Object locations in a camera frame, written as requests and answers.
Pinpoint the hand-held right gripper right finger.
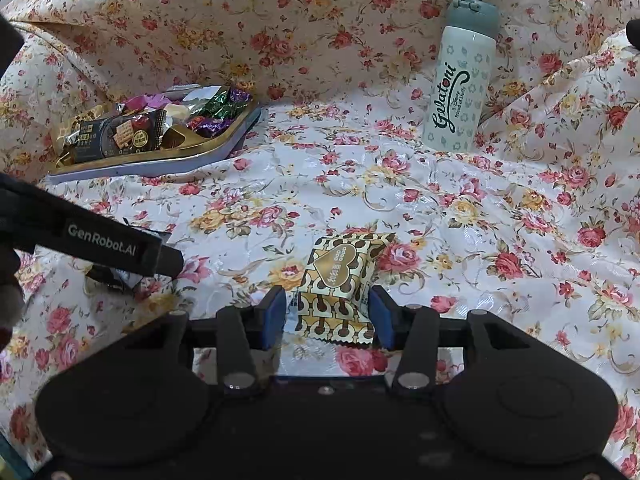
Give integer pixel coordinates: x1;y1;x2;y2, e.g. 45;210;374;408
368;285;544;396

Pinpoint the gold heart-patterned snack packet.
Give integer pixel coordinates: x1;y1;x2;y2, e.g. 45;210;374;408
294;231;397;347

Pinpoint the black cracker packet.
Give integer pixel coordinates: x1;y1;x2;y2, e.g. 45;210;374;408
74;109;169;159

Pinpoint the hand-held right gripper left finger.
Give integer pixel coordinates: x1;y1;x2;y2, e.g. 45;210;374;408
107;285;289;394

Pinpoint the heap of assorted candies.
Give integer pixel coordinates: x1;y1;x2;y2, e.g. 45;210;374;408
54;85;254;167

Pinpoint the floral sofa cover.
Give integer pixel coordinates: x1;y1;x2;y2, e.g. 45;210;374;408
0;0;640;480

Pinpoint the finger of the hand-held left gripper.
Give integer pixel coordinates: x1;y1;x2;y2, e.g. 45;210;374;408
142;233;184;279

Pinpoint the small black snack packet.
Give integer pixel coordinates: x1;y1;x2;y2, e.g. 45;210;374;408
84;219;176;292

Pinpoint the purple gold-rimmed tray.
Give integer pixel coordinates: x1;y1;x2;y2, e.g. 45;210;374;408
48;85;264;179

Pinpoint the white green patterned bottle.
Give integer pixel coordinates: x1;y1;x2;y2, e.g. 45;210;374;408
422;0;499;154

